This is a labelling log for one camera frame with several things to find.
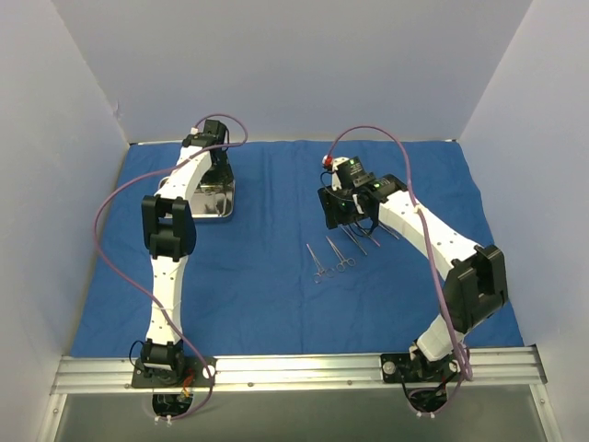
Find purple cable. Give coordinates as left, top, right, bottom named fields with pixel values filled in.
left=326, top=126, right=475, bottom=413
left=94, top=112, right=249, bottom=421

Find steel tweezers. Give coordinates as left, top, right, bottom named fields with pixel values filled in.
left=364, top=232, right=381, bottom=248
left=341, top=226, right=367, bottom=256
left=380, top=223, right=400, bottom=239

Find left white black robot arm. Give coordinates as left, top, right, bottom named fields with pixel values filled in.
left=141, top=145, right=236, bottom=386

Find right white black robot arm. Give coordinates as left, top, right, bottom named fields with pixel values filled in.
left=318, top=174, right=508, bottom=380

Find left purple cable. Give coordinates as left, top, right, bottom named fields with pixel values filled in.
left=94, top=112, right=249, bottom=421

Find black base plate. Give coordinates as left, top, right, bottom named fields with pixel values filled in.
left=379, top=353, right=459, bottom=384
left=131, top=356, right=211, bottom=389

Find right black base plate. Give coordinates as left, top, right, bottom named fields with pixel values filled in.
left=379, top=353, right=459, bottom=384

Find steel instrument tray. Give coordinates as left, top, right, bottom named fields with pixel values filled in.
left=155, top=176, right=236, bottom=224

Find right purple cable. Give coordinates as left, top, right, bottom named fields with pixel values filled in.
left=326, top=126, right=475, bottom=413

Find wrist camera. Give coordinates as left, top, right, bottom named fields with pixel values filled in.
left=322, top=155, right=375, bottom=191
left=181, top=119, right=228, bottom=147

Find blue surgical drape cloth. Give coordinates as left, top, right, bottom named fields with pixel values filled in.
left=68, top=139, right=525, bottom=358

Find aluminium front rail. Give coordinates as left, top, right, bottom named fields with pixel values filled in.
left=51, top=347, right=548, bottom=394

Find steel hemostat clamp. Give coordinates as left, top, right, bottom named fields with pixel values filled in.
left=326, top=236, right=356, bottom=273

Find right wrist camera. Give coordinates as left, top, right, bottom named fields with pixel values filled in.
left=322, top=155, right=375, bottom=191

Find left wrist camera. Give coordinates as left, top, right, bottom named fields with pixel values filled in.
left=181, top=119, right=228, bottom=147

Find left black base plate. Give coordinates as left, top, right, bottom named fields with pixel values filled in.
left=131, top=356, right=211, bottom=389

